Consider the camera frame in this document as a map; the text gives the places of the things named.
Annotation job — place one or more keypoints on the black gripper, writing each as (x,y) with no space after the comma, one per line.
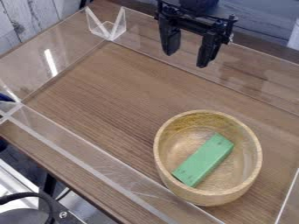
(188,16)

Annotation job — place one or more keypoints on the green rectangular block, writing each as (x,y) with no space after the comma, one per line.
(201,162)

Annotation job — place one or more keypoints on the brown wooden bowl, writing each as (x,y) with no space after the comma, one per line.
(179,138)

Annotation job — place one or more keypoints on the blue object at left edge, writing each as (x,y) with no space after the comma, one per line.
(5,98)

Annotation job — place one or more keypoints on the black table leg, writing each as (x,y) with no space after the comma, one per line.
(49,184)

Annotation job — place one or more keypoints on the clear acrylic enclosure wall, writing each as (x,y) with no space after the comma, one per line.
(94,89)

